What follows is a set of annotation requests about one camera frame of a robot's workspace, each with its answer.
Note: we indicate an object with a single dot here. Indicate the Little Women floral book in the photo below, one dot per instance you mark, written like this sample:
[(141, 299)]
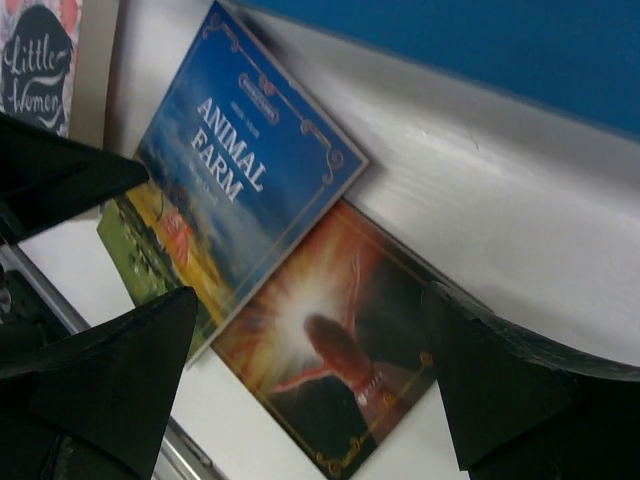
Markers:
[(55, 65)]

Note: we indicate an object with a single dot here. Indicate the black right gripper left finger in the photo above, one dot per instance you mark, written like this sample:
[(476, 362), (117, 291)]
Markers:
[(95, 390)]

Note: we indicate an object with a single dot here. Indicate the Three Days to See book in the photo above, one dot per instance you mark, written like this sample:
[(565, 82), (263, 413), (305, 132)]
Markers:
[(334, 346)]

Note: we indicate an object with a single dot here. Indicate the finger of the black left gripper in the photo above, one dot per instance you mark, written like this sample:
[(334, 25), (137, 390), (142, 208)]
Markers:
[(47, 179)]

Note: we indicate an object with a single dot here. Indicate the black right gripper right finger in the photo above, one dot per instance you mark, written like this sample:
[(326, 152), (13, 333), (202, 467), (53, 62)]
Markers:
[(522, 406)]

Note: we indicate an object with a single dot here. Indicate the Animal Farm book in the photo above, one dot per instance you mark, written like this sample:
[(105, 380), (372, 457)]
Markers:
[(242, 163)]

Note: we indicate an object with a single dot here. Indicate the aluminium mounting rail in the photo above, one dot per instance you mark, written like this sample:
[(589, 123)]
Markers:
[(75, 350)]

